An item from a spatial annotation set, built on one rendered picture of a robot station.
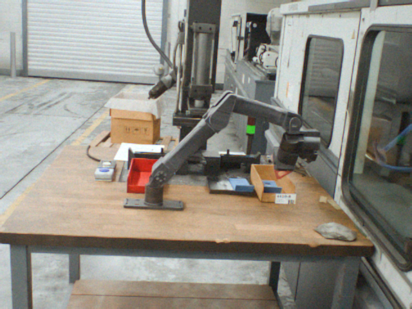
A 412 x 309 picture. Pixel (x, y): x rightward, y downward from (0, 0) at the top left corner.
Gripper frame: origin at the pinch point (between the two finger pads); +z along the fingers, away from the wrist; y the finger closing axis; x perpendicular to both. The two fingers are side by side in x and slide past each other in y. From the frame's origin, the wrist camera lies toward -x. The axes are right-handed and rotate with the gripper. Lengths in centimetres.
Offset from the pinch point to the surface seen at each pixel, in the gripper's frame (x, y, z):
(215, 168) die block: 20.4, 16.4, 18.3
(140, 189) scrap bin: 50, -5, 7
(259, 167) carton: 3.1, 15.2, 14.8
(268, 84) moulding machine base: -59, 270, 180
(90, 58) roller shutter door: 220, 775, 557
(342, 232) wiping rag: -14.7, -30.5, -9.8
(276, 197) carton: 0.5, -7.5, 4.6
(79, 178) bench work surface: 74, 5, 16
